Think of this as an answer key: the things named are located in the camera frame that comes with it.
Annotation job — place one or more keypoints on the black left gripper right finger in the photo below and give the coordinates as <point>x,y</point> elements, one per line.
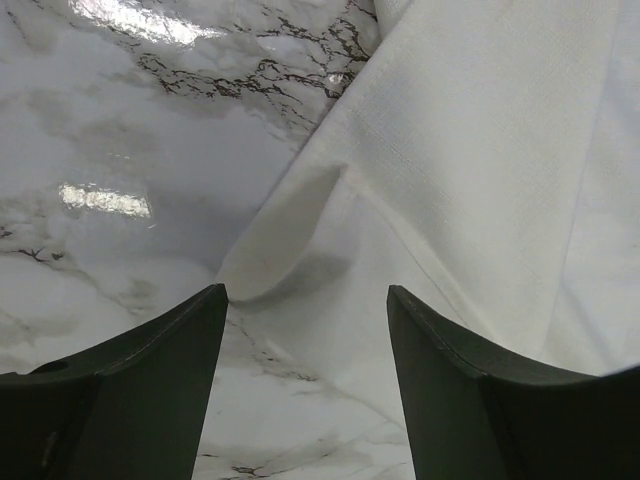
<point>475,410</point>

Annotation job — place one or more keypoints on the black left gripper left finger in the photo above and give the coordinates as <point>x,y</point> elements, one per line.
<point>130,408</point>

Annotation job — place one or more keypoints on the white cloth napkin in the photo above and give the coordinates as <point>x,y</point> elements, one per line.
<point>486,160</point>

